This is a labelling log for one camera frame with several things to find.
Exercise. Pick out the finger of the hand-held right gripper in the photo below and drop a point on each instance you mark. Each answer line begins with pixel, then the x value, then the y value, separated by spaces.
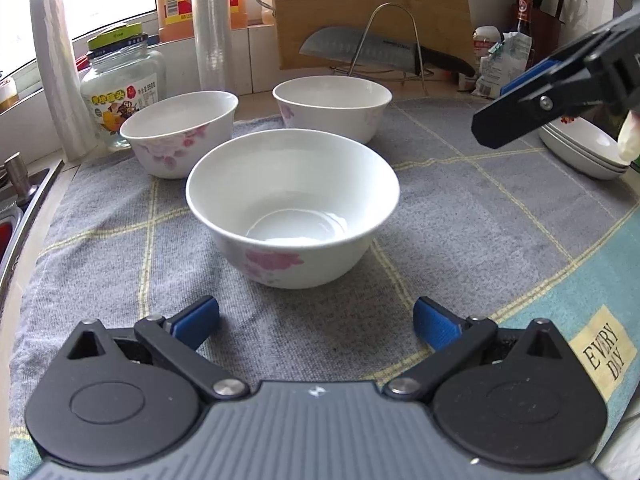
pixel 535 77
pixel 500 125

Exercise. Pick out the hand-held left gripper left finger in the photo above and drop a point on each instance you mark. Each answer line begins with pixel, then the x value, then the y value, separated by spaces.
pixel 197 317

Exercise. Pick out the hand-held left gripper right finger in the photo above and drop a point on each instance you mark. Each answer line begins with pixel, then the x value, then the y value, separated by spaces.
pixel 437 322

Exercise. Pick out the white bowl pink flower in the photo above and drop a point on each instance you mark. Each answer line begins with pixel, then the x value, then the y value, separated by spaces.
pixel 260 185
pixel 175 120
pixel 330 100

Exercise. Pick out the person's right hand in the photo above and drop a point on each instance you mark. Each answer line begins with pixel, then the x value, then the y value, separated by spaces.
pixel 631 142

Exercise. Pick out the white green seasoning bag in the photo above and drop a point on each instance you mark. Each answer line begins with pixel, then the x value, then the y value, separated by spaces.
pixel 492 72

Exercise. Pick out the dark wooden knife block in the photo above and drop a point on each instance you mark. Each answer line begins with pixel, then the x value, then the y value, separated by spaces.
pixel 547 30

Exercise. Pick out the dark soy sauce bottle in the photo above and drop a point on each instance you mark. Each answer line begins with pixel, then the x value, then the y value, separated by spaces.
pixel 522 25

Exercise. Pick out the white red seasoning bag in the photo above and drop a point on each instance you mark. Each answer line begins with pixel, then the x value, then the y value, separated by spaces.
pixel 485 37

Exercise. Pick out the grey checked table cloth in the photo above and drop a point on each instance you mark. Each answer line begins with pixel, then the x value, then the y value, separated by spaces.
pixel 475 220

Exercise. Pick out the stainless steel sink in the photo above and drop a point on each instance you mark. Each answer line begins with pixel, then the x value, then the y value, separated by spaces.
pixel 20 220

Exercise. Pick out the metal sink knob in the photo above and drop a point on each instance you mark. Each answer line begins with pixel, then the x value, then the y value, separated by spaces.
pixel 17 175

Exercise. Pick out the glass jar green lid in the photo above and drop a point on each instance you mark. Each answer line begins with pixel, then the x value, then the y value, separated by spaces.
pixel 125 90

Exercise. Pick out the cloudy plastic wrap roll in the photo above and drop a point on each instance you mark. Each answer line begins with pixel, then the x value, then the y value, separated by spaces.
pixel 60 85

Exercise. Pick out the clear plastic wrap roll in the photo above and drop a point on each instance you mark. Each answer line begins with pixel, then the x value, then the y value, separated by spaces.
pixel 212 35

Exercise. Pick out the orange cooking oil bottle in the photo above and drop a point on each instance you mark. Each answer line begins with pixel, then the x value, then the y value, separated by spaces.
pixel 172 5

